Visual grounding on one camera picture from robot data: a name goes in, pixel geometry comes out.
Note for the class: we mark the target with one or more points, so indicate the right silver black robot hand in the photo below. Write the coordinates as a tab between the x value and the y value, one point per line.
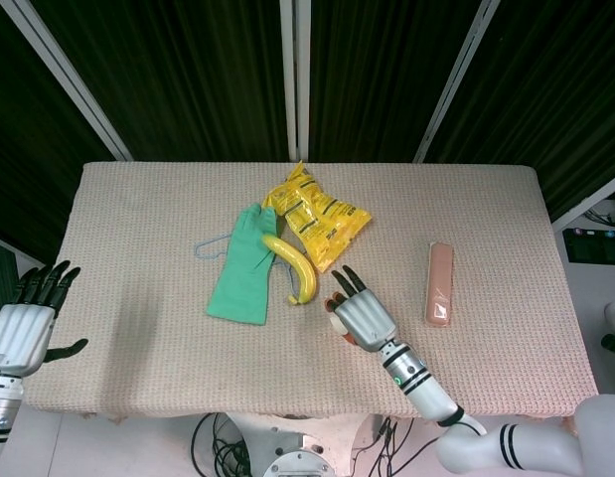
366	318

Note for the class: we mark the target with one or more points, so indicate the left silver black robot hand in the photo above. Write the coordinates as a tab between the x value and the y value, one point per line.
19	333

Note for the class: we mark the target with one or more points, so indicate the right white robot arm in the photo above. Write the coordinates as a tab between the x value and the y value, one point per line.
436	397

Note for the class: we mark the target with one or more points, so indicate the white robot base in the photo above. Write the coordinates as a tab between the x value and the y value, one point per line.
297	447

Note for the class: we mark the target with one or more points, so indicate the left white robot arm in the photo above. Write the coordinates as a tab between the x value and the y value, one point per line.
1	407

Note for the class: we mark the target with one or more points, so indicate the yellow banana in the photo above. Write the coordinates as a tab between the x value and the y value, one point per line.
302	270

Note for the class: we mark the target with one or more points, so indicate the pink plastic case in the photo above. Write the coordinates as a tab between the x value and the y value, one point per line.
440	283

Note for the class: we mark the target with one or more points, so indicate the yellow plastic snack bag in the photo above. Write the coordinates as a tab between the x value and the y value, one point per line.
322	223

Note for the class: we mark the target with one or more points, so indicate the green rubber glove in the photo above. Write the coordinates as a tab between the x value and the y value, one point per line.
242	283

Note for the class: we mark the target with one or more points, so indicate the beige woven tablecloth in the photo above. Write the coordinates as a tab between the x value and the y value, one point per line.
188	348

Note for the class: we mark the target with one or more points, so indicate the dark curtain panel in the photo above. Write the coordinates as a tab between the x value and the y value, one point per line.
188	74
376	74
560	74
29	124

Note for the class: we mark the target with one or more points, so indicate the black electronic device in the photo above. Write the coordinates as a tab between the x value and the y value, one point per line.
595	248

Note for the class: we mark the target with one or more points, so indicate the white frame post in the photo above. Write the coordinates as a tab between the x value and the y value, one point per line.
590	201
68	74
297	74
456	79

